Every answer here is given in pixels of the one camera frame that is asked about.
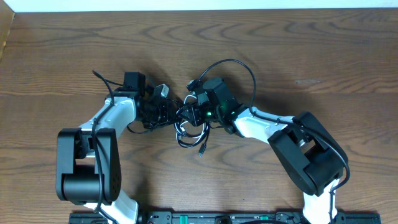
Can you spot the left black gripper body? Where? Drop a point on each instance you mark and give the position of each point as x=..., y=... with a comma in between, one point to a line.
x=155, y=116

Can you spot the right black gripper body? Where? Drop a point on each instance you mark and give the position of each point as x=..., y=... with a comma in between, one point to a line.
x=202, y=114

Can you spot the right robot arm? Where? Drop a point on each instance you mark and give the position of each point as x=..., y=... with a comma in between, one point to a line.
x=310, y=156

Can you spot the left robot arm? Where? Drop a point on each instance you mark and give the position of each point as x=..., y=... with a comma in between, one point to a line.
x=88, y=170

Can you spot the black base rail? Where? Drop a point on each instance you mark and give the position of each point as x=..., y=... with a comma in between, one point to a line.
x=284, y=217

